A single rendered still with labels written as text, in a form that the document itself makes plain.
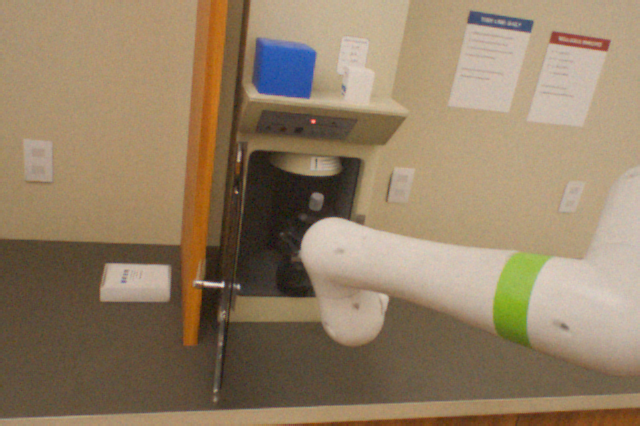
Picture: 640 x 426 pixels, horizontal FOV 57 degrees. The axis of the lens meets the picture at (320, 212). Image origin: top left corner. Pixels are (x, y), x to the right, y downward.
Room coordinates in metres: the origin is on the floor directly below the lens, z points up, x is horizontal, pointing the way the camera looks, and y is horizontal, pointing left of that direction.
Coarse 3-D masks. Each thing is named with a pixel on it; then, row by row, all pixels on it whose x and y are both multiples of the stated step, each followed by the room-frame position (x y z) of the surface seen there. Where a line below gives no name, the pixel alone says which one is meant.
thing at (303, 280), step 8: (296, 200) 1.23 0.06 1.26; (296, 216) 1.17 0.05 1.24; (336, 216) 1.20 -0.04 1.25; (304, 224) 1.15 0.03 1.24; (296, 232) 1.18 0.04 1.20; (304, 232) 1.17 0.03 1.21; (288, 264) 1.20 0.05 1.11; (296, 264) 1.19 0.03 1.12; (280, 272) 1.23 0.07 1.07; (288, 272) 1.20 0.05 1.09; (296, 272) 1.20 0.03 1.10; (304, 272) 1.20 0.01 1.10; (288, 280) 1.21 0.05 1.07; (296, 280) 1.20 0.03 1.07; (304, 280) 1.21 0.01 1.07
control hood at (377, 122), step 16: (256, 96) 1.07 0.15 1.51; (272, 96) 1.09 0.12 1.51; (320, 96) 1.16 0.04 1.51; (336, 96) 1.18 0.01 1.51; (240, 112) 1.16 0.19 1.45; (256, 112) 1.10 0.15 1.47; (304, 112) 1.12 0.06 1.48; (320, 112) 1.12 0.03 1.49; (336, 112) 1.13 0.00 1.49; (352, 112) 1.13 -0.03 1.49; (368, 112) 1.14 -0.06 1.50; (384, 112) 1.15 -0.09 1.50; (400, 112) 1.16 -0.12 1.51; (240, 128) 1.15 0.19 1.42; (352, 128) 1.18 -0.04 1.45; (368, 128) 1.18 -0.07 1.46; (384, 128) 1.19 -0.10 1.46; (384, 144) 1.24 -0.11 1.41
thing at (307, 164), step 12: (276, 156) 1.28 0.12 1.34; (288, 156) 1.26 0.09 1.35; (300, 156) 1.25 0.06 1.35; (312, 156) 1.26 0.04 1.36; (324, 156) 1.27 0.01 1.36; (336, 156) 1.30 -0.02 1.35; (288, 168) 1.25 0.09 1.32; (300, 168) 1.24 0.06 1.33; (312, 168) 1.25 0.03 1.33; (324, 168) 1.26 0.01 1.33; (336, 168) 1.29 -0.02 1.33
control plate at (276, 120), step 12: (264, 120) 1.13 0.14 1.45; (276, 120) 1.13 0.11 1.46; (288, 120) 1.13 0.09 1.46; (300, 120) 1.14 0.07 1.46; (324, 120) 1.14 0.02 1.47; (336, 120) 1.15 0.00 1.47; (348, 120) 1.15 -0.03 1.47; (264, 132) 1.16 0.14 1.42; (276, 132) 1.16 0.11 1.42; (288, 132) 1.17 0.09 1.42; (336, 132) 1.18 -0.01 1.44; (348, 132) 1.19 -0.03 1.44
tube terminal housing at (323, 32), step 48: (288, 0) 1.20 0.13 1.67; (336, 0) 1.23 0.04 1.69; (384, 0) 1.26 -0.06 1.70; (240, 48) 1.26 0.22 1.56; (336, 48) 1.23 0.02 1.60; (384, 48) 1.26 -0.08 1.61; (240, 96) 1.18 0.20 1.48; (384, 96) 1.27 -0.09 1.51; (288, 144) 1.21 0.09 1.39; (336, 144) 1.24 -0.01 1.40
